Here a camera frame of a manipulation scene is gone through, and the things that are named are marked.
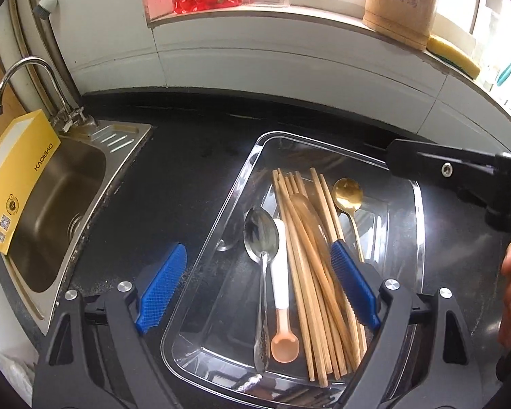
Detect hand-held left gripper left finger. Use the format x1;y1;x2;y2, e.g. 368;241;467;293
33;242;188;409

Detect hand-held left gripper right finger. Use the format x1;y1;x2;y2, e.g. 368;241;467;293
330;240;484;409

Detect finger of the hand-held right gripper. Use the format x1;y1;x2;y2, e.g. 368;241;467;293
385;138;500;187

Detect bunch of wooden chopsticks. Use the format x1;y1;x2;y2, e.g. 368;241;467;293
272;167;369;388

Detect white handled pink spoon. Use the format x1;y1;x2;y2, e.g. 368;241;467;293
269;218;301;364

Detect clear plastic tray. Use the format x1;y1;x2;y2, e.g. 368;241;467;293
159;131;425;405

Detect gold metal spoon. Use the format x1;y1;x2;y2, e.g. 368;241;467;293
332;178;366;265

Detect silver metal spoon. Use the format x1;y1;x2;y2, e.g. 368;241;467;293
243;207;279;376

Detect yellow sponge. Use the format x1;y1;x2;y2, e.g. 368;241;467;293
426;36;482;79

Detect teal toothbrush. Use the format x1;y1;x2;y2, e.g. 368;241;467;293
496;57;511;88

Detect stainless steel sink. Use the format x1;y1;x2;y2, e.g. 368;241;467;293
0;121;154;335

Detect wooden cylinder holder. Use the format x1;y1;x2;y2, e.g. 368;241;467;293
362;0;441;49

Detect white plastic bag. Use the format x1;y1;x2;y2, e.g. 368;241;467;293
0;345;37;405

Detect yellow cardboard box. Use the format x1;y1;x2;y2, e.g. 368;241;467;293
0;109;61;256

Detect chrome faucet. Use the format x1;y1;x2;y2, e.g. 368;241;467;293
0;57;98;135

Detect beige wall pipes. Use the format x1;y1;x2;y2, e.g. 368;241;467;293
6;0;39;77

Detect white spray head hose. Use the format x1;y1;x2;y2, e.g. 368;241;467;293
31;0;83;111

